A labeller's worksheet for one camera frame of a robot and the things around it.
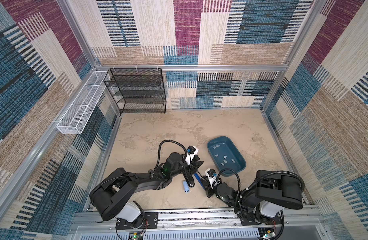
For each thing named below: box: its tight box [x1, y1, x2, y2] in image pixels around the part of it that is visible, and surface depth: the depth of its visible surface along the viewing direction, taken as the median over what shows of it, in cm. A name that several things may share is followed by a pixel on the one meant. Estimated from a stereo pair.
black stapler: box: [182, 172, 195, 188], surface depth 84 cm
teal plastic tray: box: [207, 136, 246, 177], surface depth 96 cm
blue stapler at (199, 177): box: [193, 170, 206, 190], surface depth 87 cm
